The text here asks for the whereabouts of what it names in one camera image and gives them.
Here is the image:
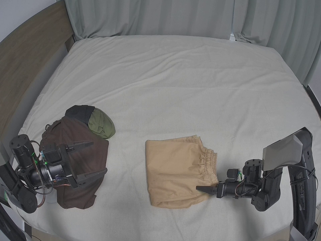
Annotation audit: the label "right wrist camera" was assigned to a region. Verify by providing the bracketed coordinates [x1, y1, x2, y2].
[226, 168, 241, 183]

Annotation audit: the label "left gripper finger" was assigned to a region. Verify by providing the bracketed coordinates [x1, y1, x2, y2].
[66, 141, 95, 152]
[75, 168, 108, 185]

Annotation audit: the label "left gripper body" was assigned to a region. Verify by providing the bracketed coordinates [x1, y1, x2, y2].
[39, 143, 79, 190]

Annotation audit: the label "bed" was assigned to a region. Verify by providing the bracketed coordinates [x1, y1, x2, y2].
[0, 0, 321, 241]

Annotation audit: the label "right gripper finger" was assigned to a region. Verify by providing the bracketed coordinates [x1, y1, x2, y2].
[196, 185, 218, 195]

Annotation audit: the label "pale green curtain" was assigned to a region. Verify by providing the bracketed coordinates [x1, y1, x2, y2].
[61, 0, 237, 42]
[232, 0, 321, 85]

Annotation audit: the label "olive green garment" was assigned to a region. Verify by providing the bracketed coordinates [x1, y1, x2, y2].
[88, 108, 116, 140]

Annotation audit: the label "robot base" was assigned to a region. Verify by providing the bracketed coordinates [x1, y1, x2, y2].
[288, 220, 310, 241]

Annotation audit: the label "tan shorts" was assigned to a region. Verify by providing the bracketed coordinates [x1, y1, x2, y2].
[145, 135, 219, 208]

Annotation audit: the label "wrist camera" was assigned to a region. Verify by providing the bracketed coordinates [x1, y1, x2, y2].
[226, 168, 241, 183]
[40, 143, 61, 166]

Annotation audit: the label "black garment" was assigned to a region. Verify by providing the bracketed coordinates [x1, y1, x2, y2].
[65, 105, 96, 129]

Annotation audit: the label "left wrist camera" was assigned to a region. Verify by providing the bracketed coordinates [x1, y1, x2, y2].
[40, 143, 61, 166]

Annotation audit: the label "brown shorts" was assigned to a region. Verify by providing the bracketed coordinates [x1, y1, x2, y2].
[41, 117, 109, 209]

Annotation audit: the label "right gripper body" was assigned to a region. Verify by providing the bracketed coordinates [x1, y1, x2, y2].
[216, 181, 246, 199]

